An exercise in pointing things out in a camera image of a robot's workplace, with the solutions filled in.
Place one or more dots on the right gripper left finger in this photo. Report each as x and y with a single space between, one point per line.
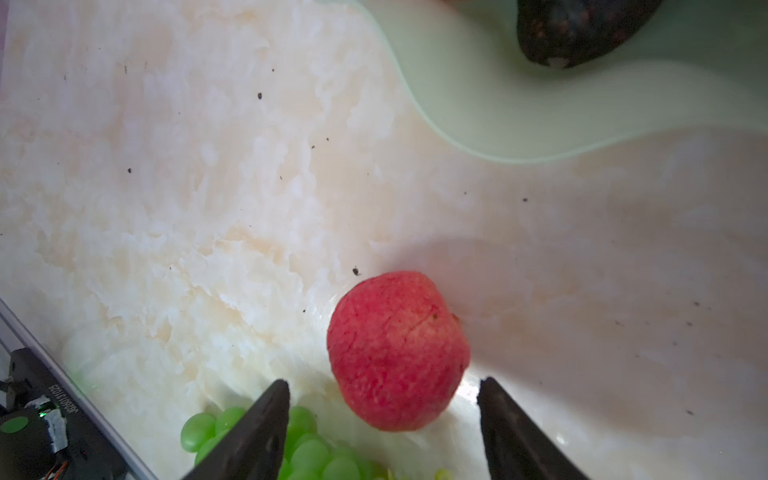
254 448

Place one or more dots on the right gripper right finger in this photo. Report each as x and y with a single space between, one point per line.
515 447

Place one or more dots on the green grape bunch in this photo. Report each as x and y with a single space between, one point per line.
307 454

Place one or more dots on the red apple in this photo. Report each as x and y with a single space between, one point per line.
397 352

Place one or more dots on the dark avocado front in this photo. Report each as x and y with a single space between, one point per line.
565 33

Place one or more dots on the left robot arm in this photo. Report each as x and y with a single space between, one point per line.
45 433

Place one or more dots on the green scalloped fruit bowl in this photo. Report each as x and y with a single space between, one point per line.
695 63

